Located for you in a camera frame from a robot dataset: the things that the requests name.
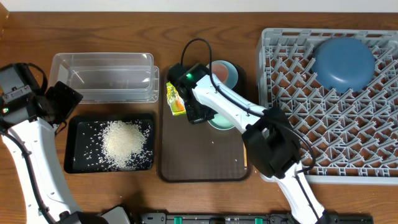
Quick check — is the dark blue plate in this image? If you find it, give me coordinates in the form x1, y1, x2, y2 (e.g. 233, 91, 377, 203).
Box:
312, 37, 375, 93

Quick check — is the black waste tray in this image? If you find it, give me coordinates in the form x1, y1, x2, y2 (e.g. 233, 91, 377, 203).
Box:
63, 113, 155, 174

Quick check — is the light blue saucer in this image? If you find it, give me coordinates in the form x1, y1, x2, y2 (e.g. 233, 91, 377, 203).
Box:
212, 60, 239, 89

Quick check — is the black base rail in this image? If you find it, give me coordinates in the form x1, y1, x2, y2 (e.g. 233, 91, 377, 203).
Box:
139, 213, 374, 224

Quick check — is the green yellow snack wrapper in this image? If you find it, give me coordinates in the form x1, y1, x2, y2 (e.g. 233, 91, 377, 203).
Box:
166, 82, 186, 116

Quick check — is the pile of white rice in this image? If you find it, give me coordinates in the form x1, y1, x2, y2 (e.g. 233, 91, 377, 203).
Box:
74, 119, 154, 171

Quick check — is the grey dishwasher rack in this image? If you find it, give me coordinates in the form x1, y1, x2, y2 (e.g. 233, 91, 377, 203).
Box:
256, 28, 397, 185

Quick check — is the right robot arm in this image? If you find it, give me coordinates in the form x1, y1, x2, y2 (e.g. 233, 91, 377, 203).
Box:
167, 63, 329, 223

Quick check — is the pink white cup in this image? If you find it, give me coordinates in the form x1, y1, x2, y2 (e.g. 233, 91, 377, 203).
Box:
211, 63, 229, 83

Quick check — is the wooden chopstick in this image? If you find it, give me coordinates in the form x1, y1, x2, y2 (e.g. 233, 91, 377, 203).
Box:
244, 148, 248, 169

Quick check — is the brown serving tray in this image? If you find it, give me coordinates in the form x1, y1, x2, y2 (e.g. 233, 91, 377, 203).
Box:
157, 67, 252, 183

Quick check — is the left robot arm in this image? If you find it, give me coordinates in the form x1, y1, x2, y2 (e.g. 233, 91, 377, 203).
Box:
1, 63, 132, 224

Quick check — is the mint green bowl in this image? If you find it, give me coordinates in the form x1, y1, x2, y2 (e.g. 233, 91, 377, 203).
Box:
208, 114, 234, 131

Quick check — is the clear plastic bin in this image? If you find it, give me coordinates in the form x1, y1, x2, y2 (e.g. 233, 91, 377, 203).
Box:
49, 52, 159, 104

